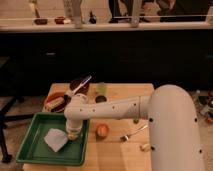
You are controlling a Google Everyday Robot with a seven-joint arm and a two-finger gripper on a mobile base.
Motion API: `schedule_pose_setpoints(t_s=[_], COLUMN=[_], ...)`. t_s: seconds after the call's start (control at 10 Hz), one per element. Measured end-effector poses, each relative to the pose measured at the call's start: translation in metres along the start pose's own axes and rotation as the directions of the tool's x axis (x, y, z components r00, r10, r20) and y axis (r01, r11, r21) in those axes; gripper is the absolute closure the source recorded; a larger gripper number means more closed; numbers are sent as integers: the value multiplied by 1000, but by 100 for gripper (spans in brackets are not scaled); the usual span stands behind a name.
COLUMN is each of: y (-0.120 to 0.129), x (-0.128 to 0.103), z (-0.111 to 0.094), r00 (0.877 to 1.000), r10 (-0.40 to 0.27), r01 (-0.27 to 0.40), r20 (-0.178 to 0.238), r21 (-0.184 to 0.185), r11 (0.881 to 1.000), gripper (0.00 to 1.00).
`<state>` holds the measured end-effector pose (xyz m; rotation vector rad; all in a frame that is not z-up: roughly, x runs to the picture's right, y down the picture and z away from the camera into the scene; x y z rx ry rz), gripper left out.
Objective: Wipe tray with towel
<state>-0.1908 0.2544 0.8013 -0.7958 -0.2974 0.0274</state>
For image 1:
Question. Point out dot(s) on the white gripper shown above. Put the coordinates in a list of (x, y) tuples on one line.
[(73, 130)]

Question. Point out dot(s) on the white towel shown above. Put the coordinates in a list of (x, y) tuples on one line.
[(56, 139)]

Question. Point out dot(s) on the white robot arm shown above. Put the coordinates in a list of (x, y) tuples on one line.
[(172, 119)]

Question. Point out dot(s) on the orange bowl with food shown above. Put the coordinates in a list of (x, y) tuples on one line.
[(55, 102)]

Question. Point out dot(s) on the orange fruit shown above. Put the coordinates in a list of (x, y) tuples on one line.
[(102, 130)]

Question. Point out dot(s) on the small dark bowl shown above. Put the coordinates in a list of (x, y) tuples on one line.
[(100, 99)]

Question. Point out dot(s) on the black chair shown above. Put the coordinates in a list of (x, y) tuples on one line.
[(6, 157)]

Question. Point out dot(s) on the small beige food piece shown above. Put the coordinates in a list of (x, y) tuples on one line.
[(145, 147)]

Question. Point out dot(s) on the dark cabinet counter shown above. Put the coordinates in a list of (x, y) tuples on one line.
[(39, 56)]

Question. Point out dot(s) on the red bowl on counter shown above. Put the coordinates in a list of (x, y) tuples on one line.
[(59, 20)]

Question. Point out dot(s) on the dark bowl on counter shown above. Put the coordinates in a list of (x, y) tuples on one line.
[(40, 21)]

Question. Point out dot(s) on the white handled knife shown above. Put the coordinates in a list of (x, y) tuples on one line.
[(69, 94)]

